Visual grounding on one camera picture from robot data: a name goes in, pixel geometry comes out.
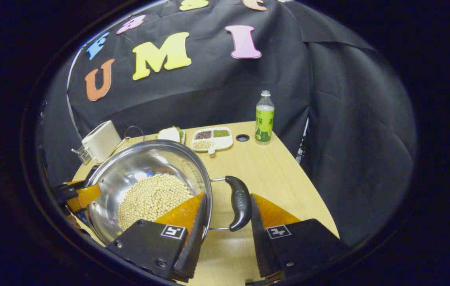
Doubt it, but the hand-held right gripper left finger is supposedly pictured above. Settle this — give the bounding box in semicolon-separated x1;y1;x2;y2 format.
106;193;209;282

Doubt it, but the small wire basket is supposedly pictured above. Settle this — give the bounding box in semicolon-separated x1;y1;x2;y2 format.
72;146;91;164

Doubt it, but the green label drink bottle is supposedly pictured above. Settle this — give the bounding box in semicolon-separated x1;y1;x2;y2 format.
255;90;275;145

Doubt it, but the pile of soybeans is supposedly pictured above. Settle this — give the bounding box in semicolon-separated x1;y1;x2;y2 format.
118;173;195;232

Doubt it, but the stainless steel pot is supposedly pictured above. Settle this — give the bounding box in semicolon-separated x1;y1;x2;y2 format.
86;139;252;246

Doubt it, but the white divided tray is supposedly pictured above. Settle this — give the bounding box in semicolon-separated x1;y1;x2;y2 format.
191;126;234;155

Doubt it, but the black power cable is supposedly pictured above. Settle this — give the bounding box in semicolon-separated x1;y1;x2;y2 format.
124;126;145;143

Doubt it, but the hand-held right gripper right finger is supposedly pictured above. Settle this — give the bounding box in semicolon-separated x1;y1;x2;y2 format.
250;193;349;280

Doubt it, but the pale green plate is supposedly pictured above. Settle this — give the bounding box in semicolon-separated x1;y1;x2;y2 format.
155;126;185;144

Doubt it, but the white toaster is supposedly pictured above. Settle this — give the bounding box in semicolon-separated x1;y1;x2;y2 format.
82;120;122;163

